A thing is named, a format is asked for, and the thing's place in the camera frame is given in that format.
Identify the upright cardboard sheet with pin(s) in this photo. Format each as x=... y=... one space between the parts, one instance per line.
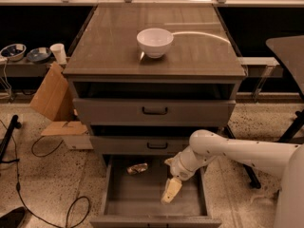
x=53 y=99

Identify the flat cardboard piece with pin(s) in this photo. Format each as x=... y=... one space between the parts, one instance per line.
x=64 y=129

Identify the blue patterned bowl left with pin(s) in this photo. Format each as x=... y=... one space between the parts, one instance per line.
x=14 y=52

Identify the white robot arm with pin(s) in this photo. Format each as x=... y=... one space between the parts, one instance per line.
x=283 y=160

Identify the orange can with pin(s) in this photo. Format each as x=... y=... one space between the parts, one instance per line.
x=137 y=168

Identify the white bowl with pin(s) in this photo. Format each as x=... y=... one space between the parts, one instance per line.
x=155 y=42

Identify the black metal stand right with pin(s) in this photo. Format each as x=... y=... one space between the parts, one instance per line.
x=285 y=138

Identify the white paper cup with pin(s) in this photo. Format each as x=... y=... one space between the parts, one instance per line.
x=59 y=53

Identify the grey drawer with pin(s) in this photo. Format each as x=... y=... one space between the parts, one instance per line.
x=153 y=104
x=141 y=140
x=134 y=201

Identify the black stand leg left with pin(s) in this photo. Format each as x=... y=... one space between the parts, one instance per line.
x=14 y=124

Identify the blue patterned bowl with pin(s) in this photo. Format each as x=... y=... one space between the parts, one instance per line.
x=14 y=52
x=39 y=55

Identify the bottom grey drawer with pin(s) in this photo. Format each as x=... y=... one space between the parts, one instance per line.
x=134 y=201

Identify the black object bottom left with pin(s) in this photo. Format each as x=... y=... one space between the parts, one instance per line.
x=14 y=218

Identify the blue patterned bowl right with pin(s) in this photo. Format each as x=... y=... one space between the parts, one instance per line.
x=39 y=55

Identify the grey drawer cabinet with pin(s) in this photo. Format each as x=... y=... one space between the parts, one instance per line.
x=201 y=52

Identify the dark round table top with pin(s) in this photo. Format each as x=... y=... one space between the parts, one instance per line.
x=290 y=52

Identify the middle grey drawer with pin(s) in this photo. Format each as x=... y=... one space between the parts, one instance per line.
x=141 y=140

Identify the grey low shelf left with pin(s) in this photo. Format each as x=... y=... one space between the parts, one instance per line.
x=25 y=68

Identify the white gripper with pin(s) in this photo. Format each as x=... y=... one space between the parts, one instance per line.
x=179 y=168

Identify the top grey drawer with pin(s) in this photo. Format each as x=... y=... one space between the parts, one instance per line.
x=153 y=104

